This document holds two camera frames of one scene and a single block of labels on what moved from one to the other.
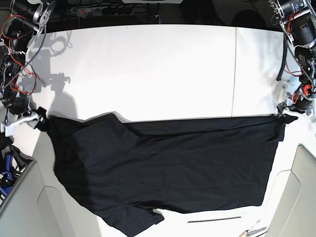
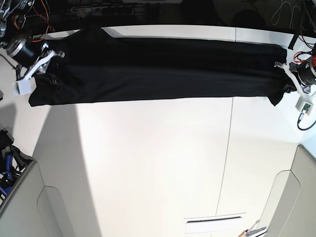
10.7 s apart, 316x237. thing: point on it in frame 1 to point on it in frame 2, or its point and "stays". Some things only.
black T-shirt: (119, 172) to (95, 66)
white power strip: (84, 13) stays
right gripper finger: (290, 119) to (293, 66)
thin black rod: (214, 219) stays
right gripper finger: (281, 119) to (288, 89)
